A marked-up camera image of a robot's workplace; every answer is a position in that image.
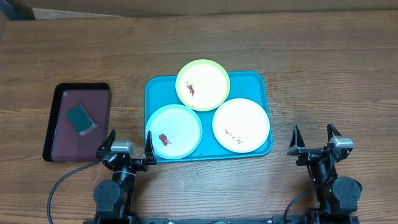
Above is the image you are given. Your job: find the light blue plate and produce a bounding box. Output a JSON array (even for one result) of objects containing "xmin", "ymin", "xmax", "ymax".
[{"xmin": 145, "ymin": 104, "xmax": 203, "ymax": 160}]

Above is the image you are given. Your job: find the white plate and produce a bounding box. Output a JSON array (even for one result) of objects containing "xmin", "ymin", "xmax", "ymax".
[{"xmin": 212, "ymin": 98, "xmax": 271, "ymax": 154}]

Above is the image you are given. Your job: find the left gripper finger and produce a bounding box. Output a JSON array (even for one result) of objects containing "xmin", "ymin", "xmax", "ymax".
[
  {"xmin": 96, "ymin": 129, "xmax": 116, "ymax": 157},
  {"xmin": 144, "ymin": 131, "xmax": 157, "ymax": 165}
]

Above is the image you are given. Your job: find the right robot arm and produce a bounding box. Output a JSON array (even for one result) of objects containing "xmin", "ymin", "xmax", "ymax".
[{"xmin": 282, "ymin": 123, "xmax": 363, "ymax": 224}]

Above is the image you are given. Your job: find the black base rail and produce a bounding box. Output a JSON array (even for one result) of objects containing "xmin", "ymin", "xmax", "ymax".
[{"xmin": 83, "ymin": 215, "xmax": 360, "ymax": 224}]

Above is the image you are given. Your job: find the green rimmed plate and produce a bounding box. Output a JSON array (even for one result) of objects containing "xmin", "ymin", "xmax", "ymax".
[{"xmin": 175, "ymin": 59, "xmax": 231, "ymax": 111}]

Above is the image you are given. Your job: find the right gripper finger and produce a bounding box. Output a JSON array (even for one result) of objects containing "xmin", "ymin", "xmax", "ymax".
[
  {"xmin": 287, "ymin": 124, "xmax": 306, "ymax": 156},
  {"xmin": 327, "ymin": 123, "xmax": 341, "ymax": 142}
]

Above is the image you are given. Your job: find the green dish sponge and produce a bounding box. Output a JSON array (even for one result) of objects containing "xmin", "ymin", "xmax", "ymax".
[{"xmin": 67, "ymin": 104, "xmax": 97, "ymax": 136}]

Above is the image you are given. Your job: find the black tray with red liquid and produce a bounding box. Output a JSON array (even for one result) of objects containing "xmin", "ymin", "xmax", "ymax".
[{"xmin": 42, "ymin": 82, "xmax": 112, "ymax": 162}]

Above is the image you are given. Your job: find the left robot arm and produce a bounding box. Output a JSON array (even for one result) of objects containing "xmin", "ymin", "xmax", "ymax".
[{"xmin": 93, "ymin": 130, "xmax": 157, "ymax": 224}]

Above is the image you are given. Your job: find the teal plastic serving tray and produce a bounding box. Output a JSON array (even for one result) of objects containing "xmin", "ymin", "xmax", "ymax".
[{"xmin": 144, "ymin": 71, "xmax": 274, "ymax": 162}]

